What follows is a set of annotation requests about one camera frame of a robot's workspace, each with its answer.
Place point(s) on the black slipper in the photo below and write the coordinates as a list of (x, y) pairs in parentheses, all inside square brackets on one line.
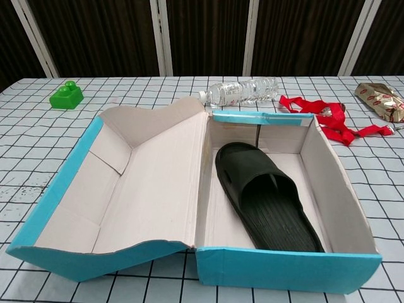
[(252, 170)]

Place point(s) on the light blue cardboard shoe box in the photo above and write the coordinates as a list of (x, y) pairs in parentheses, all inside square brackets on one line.
[(142, 189)]

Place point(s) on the clear plastic water bottle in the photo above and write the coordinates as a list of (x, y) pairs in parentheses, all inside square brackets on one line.
[(240, 90)]

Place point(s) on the dark pleated screen panel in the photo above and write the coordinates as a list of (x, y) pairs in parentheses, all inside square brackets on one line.
[(303, 38), (12, 47), (205, 38), (388, 38), (101, 38)]

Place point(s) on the green toy building block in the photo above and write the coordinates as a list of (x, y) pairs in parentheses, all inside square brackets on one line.
[(64, 99)]

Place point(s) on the white checkered tablecloth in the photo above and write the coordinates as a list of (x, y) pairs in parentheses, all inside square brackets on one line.
[(126, 287)]

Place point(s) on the gold foil snack wrapper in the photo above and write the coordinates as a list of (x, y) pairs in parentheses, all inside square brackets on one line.
[(378, 101)]

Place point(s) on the white screen frame post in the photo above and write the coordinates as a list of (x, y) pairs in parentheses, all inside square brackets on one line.
[(360, 38), (251, 38), (39, 41), (161, 38)]

